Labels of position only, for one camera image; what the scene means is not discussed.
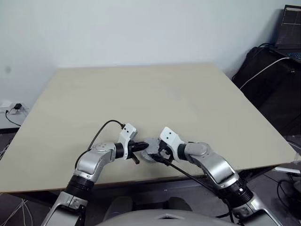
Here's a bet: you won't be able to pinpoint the grey robot torso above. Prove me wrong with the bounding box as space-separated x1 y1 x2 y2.
94 210 228 226

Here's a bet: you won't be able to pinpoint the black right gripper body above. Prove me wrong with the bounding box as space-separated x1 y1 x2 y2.
158 140 176 165

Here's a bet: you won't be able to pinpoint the white floor cables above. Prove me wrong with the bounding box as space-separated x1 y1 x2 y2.
9 197 35 226

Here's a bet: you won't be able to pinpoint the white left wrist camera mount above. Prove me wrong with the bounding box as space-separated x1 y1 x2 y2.
117 123 137 160

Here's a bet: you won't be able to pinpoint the black power cable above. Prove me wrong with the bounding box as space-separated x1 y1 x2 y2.
4 108 22 127

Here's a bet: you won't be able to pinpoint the black bag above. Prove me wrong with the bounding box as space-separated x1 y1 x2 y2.
231 46 301 137

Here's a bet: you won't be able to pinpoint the white cable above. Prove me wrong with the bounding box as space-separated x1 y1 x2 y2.
239 56 290 90

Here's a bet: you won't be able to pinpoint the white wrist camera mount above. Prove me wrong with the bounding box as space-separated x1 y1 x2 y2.
159 126 184 163
117 123 137 160

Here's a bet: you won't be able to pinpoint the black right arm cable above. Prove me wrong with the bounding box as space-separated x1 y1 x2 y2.
167 162 236 223

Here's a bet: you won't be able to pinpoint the white flat box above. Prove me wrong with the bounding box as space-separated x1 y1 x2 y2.
274 166 301 175

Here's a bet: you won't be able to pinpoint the white power strip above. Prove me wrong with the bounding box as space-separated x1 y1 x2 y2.
0 99 29 115

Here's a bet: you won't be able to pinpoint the dark grey rounded shape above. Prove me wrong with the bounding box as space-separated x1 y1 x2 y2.
104 196 134 222

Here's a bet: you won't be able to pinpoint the small grey round object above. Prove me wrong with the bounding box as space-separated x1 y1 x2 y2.
140 138 165 164

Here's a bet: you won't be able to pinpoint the black laptop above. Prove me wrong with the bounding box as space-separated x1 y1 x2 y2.
273 4 301 60

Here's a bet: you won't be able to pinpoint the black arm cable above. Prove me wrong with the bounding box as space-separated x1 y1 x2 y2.
167 162 236 223
74 120 126 170

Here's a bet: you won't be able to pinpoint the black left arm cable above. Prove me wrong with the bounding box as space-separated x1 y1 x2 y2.
74 120 126 170

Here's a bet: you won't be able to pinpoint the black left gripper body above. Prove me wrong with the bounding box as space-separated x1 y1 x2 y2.
127 140 140 156

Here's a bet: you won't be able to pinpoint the black floor cables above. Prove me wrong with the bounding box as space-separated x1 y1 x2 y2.
276 174 301 214

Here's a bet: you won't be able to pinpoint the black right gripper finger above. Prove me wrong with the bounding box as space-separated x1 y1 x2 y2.
151 153 171 167

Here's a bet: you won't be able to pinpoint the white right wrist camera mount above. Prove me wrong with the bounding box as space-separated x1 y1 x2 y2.
159 126 184 163

